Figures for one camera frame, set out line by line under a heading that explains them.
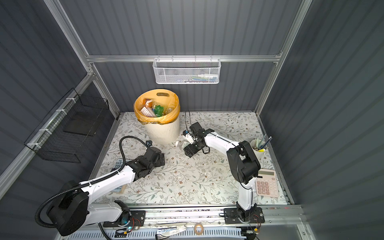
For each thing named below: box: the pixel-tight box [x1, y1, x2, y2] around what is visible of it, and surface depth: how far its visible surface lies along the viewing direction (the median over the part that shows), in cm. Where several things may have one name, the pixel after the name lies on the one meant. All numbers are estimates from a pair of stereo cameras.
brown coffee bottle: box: [143, 98, 153, 108], surface depth 93 cm
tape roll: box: [194, 223, 204, 236], surface depth 72 cm
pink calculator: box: [255, 168, 279, 198], surface depth 84 cm
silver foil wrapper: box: [155, 226, 187, 240], surface depth 70 cm
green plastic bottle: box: [154, 105, 164, 117], surface depth 95 cm
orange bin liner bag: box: [133, 89, 181, 125], surface depth 93 cm
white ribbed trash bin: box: [143, 114, 181, 145], surface depth 92 cm
